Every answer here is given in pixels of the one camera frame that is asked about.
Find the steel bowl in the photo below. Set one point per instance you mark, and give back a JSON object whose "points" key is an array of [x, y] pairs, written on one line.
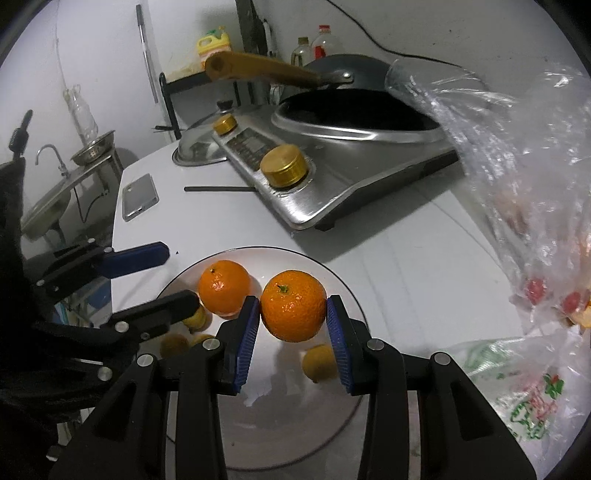
{"points": [[95, 149]]}

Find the printed flat plastic bag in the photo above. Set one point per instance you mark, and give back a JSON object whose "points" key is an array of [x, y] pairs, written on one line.
{"points": [[539, 386]]}

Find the clear crumpled plastic bag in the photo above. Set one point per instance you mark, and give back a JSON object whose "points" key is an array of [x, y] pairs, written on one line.
{"points": [[527, 160]]}

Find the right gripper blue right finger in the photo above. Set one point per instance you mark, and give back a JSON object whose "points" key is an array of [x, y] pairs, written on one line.
{"points": [[348, 338]]}

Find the black wok with wooden handle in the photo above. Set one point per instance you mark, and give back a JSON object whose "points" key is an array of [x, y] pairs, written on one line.
{"points": [[323, 78]]}

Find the black umbrella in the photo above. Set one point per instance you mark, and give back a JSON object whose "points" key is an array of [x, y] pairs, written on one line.
{"points": [[269, 42]]}

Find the small yellow lime fruit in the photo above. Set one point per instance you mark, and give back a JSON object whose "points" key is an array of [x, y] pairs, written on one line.
{"points": [[199, 338], [197, 321], [172, 345], [319, 364]]}

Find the steel sink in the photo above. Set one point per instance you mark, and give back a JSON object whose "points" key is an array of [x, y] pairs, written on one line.
{"points": [[46, 213]]}

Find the black chopstick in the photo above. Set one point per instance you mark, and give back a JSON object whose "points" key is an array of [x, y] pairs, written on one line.
{"points": [[213, 189]]}

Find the silver smartphone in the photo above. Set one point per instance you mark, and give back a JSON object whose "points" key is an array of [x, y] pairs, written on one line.
{"points": [[138, 196]]}

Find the white round plate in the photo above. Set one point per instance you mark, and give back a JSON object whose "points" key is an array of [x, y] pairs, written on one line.
{"points": [[280, 416]]}

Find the silver induction cooker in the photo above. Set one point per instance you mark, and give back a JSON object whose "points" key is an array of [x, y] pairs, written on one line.
{"points": [[321, 155]]}

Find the large orange mandarin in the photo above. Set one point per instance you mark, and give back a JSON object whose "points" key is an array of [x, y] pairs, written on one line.
{"points": [[294, 306]]}

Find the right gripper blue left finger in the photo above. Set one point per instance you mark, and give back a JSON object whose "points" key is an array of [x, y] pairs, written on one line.
{"points": [[238, 338]]}

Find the dark oil bottle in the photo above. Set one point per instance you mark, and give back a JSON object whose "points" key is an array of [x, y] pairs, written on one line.
{"points": [[301, 55]]}

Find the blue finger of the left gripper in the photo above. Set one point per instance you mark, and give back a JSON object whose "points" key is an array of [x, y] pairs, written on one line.
{"points": [[157, 315], [133, 260]]}

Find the yellow detergent bottle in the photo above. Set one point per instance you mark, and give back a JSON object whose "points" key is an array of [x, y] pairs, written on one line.
{"points": [[212, 42]]}

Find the clear glass bottle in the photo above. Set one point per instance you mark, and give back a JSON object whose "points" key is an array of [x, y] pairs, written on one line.
{"points": [[84, 122]]}

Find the red cap sauce bottle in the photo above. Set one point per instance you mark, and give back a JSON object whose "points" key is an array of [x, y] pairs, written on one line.
{"points": [[326, 44]]}

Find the black metal rack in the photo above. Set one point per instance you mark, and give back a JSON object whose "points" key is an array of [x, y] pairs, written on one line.
{"points": [[194, 98]]}

